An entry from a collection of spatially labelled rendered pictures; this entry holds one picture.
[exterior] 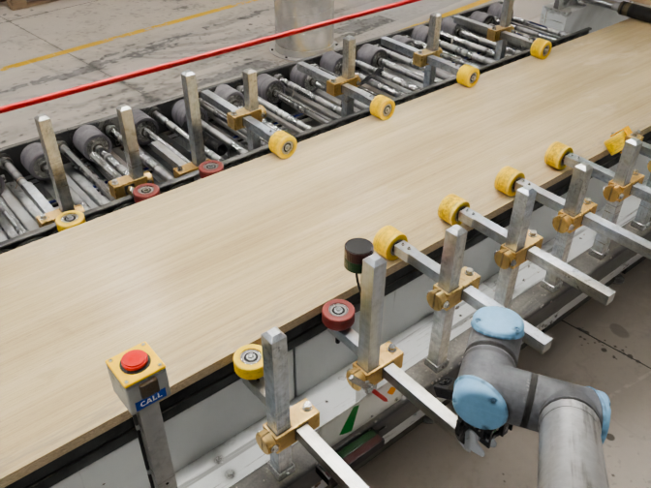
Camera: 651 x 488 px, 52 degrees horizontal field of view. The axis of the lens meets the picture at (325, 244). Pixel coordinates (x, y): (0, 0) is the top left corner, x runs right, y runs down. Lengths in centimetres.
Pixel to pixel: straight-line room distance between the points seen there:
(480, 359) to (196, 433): 76
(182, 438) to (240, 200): 74
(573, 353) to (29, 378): 211
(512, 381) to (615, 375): 182
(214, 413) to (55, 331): 42
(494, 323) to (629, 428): 161
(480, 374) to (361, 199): 100
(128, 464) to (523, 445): 148
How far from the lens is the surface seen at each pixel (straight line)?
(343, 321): 158
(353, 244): 135
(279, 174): 212
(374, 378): 153
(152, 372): 107
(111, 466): 156
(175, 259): 180
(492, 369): 112
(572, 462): 90
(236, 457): 169
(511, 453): 253
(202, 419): 161
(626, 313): 322
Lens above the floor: 199
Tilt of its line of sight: 37 degrees down
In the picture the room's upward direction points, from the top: straight up
